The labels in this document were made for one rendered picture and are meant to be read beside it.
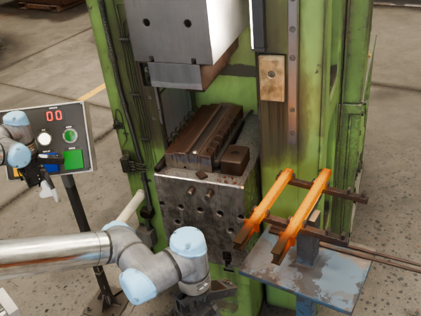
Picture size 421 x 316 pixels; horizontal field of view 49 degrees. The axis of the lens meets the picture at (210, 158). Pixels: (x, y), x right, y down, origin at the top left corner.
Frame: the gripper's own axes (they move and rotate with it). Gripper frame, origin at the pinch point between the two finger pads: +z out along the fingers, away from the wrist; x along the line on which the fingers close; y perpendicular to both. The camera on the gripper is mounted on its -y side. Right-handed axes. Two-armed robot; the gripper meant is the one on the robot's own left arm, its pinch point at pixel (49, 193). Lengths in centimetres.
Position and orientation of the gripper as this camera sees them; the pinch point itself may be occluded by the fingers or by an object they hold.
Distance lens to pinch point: 185.7
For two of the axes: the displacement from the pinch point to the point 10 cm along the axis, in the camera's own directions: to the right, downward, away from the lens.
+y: -7.2, 4.4, -5.3
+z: 1.0, 8.3, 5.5
